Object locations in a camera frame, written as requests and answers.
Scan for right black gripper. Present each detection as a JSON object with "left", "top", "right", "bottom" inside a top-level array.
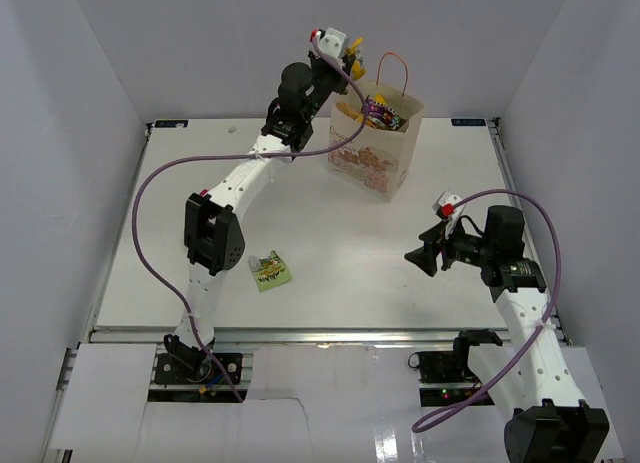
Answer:
[{"left": 405, "top": 216, "right": 494, "bottom": 277}]

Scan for yellow snack bar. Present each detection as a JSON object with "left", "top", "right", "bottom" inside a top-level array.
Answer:
[
  {"left": 373, "top": 94, "right": 388, "bottom": 106},
  {"left": 345, "top": 37, "right": 367, "bottom": 81}
]

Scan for purple brown candy packet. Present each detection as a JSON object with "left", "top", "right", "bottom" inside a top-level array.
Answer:
[{"left": 366, "top": 98, "right": 406, "bottom": 131}]

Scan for green white snack pouch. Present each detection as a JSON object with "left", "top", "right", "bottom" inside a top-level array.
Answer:
[{"left": 248, "top": 251, "right": 292, "bottom": 293}]

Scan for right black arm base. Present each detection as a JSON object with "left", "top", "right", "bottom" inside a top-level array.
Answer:
[{"left": 407, "top": 329, "right": 503, "bottom": 408}]

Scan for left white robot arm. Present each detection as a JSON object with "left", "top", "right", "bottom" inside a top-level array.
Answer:
[{"left": 164, "top": 52, "right": 347, "bottom": 382}]

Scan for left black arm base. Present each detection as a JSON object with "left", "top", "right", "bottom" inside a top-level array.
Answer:
[{"left": 151, "top": 335, "right": 244, "bottom": 390}]

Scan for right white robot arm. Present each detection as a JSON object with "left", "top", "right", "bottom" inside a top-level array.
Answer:
[{"left": 405, "top": 202, "right": 610, "bottom": 462}]

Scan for right blue corner label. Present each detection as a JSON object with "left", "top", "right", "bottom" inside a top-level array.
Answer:
[{"left": 451, "top": 118, "right": 486, "bottom": 127}]

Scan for blue corner label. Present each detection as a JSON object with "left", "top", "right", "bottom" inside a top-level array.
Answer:
[
  {"left": 451, "top": 118, "right": 486, "bottom": 127},
  {"left": 153, "top": 119, "right": 189, "bottom": 128}
]

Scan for left blue corner label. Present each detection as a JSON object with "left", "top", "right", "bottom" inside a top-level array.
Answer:
[{"left": 153, "top": 119, "right": 189, "bottom": 128}]

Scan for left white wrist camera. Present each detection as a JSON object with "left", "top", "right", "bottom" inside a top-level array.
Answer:
[{"left": 310, "top": 27, "right": 349, "bottom": 60}]

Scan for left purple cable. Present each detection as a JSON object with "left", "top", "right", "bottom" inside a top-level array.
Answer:
[{"left": 132, "top": 32, "right": 371, "bottom": 402}]

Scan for cream paper bag orange handles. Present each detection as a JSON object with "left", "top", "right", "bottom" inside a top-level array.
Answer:
[{"left": 327, "top": 52, "right": 425, "bottom": 202}]

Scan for aluminium table frame rail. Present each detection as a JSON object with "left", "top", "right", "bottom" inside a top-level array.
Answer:
[{"left": 87, "top": 327, "right": 569, "bottom": 345}]

